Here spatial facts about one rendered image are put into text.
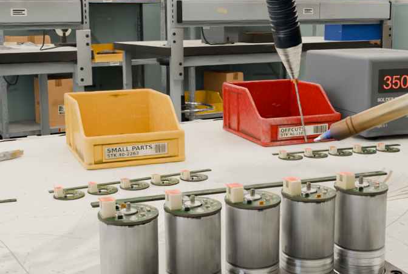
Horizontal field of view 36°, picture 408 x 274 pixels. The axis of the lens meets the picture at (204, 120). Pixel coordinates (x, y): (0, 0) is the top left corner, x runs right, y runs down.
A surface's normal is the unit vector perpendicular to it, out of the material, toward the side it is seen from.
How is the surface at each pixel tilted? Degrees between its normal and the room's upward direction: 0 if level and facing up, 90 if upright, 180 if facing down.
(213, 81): 92
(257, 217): 90
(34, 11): 90
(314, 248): 90
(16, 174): 0
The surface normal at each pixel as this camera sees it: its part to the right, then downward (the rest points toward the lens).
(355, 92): -0.95, 0.06
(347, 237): -0.60, 0.14
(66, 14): 0.48, 0.14
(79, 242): 0.00, -0.99
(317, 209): 0.22, 0.16
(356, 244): -0.29, 0.16
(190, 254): -0.04, 0.17
